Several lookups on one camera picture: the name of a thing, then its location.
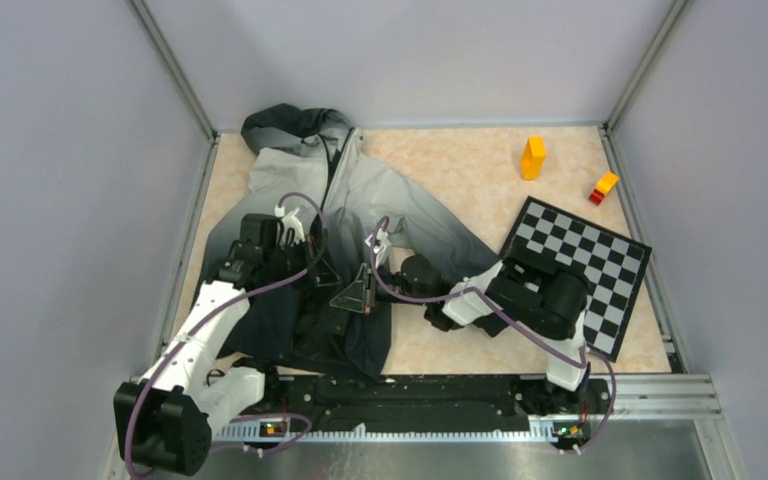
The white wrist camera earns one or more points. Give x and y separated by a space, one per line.
291 227
379 244

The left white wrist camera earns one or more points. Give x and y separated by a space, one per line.
291 227

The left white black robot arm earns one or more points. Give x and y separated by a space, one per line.
168 418

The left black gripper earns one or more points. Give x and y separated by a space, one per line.
308 249

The black white checkerboard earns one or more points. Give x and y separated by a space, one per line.
614 264

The red yellow toy block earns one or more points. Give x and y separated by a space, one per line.
603 187

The aluminium frame rail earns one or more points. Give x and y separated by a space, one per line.
632 397

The grey black gradient hooded jacket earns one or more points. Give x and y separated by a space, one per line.
304 155

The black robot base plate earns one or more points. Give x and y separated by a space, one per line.
429 403

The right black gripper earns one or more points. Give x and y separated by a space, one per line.
359 296

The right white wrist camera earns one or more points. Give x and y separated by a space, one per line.
379 244

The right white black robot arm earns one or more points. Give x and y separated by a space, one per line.
543 299

